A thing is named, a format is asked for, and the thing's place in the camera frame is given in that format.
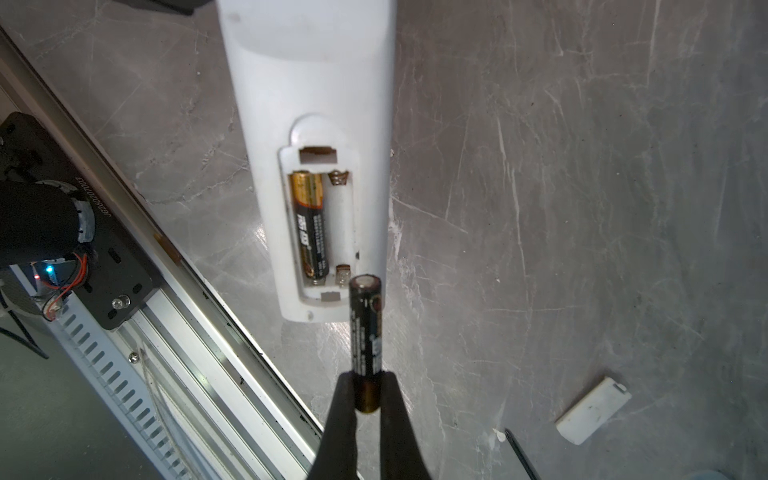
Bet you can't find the white battery cover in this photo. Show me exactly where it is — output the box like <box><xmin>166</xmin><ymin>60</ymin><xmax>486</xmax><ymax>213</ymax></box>
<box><xmin>555</xmin><ymin>377</ymin><xmax>632</xmax><ymax>446</ymax></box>

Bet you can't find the green circuit board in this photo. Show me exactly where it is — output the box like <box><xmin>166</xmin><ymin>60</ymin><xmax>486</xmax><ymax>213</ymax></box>
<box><xmin>10</xmin><ymin>253</ymin><xmax>90</xmax><ymax>322</ymax></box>

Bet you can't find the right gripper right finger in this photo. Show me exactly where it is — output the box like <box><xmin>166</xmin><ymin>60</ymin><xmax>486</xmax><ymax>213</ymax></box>
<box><xmin>380</xmin><ymin>372</ymin><xmax>431</xmax><ymax>480</ymax></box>

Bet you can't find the white remote control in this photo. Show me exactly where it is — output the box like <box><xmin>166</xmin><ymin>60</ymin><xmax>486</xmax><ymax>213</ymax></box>
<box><xmin>217</xmin><ymin>1</ymin><xmax>397</xmax><ymax>323</ymax></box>

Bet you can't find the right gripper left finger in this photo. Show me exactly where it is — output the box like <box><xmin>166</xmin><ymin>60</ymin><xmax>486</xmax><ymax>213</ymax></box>
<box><xmin>307</xmin><ymin>372</ymin><xmax>358</xmax><ymax>480</ymax></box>

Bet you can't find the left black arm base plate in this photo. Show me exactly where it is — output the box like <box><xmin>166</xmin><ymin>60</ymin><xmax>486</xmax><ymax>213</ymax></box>
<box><xmin>1</xmin><ymin>112</ymin><xmax>161</xmax><ymax>331</ymax></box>

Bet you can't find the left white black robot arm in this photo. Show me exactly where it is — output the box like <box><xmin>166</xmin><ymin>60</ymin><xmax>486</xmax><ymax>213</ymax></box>
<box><xmin>1</xmin><ymin>180</ymin><xmax>96</xmax><ymax>267</ymax></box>

